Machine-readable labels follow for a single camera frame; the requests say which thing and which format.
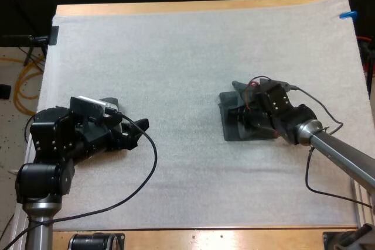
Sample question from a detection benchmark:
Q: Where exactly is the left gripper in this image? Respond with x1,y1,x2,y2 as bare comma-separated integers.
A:
73,96,151,160

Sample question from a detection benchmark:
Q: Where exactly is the dark grey-green towel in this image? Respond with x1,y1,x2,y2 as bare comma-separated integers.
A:
219,80,279,143

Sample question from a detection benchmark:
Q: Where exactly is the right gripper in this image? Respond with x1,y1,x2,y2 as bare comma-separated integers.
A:
229,92,278,139

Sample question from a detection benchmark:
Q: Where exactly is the dark clip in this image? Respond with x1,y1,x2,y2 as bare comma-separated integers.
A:
49,25,60,47

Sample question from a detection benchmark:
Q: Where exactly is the ribbed aluminium rail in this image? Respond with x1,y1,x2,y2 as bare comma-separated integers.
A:
350,177,375,230

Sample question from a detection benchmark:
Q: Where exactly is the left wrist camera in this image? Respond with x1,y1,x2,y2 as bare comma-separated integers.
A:
69,95,118,119

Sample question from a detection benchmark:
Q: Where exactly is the blue clip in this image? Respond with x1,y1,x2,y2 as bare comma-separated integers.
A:
339,10,359,20

